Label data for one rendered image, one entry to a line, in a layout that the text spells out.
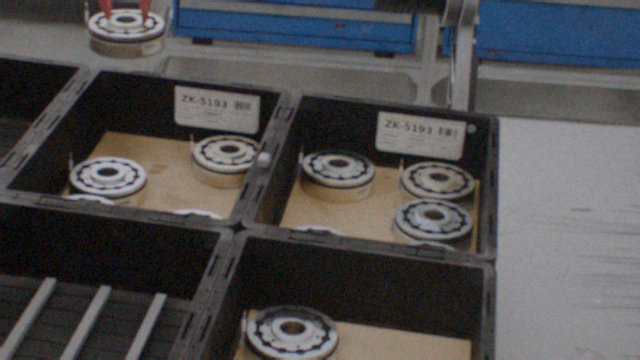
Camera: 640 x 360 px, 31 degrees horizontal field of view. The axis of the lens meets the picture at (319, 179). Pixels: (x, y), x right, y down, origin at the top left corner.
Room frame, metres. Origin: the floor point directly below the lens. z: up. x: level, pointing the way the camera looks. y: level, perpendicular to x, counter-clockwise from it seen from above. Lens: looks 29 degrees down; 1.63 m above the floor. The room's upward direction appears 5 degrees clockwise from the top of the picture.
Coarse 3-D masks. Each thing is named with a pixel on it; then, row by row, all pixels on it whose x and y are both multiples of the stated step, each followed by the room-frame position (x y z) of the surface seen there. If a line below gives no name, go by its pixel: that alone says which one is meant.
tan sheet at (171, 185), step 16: (112, 144) 1.52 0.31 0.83; (128, 144) 1.53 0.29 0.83; (144, 144) 1.53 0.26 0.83; (160, 144) 1.53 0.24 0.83; (176, 144) 1.54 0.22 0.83; (128, 160) 1.48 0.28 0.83; (144, 160) 1.48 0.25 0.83; (160, 160) 1.48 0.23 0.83; (176, 160) 1.49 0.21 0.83; (192, 160) 1.49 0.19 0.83; (160, 176) 1.44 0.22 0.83; (176, 176) 1.44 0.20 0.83; (192, 176) 1.44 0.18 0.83; (160, 192) 1.39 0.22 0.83; (176, 192) 1.39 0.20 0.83; (192, 192) 1.40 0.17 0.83; (208, 192) 1.40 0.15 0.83; (224, 192) 1.41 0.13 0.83; (160, 208) 1.35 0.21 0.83; (176, 208) 1.35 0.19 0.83; (192, 208) 1.35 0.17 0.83; (208, 208) 1.36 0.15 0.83; (224, 208) 1.36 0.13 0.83
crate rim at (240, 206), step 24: (96, 72) 1.55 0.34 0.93; (120, 72) 1.56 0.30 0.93; (144, 72) 1.57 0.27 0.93; (72, 96) 1.46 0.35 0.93; (288, 96) 1.52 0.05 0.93; (24, 168) 1.26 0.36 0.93; (0, 192) 1.19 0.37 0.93; (24, 192) 1.19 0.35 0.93; (240, 192) 1.23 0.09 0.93; (168, 216) 1.16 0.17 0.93; (192, 216) 1.17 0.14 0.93; (240, 216) 1.18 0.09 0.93
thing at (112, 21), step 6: (114, 18) 1.47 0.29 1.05; (120, 18) 1.48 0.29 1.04; (126, 18) 1.49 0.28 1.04; (132, 18) 1.48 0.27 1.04; (138, 18) 1.48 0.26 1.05; (108, 24) 1.46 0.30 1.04; (114, 24) 1.45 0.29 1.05; (120, 24) 1.45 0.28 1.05; (126, 24) 1.45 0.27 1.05; (132, 24) 1.45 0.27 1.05; (138, 24) 1.46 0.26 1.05; (144, 24) 1.47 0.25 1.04
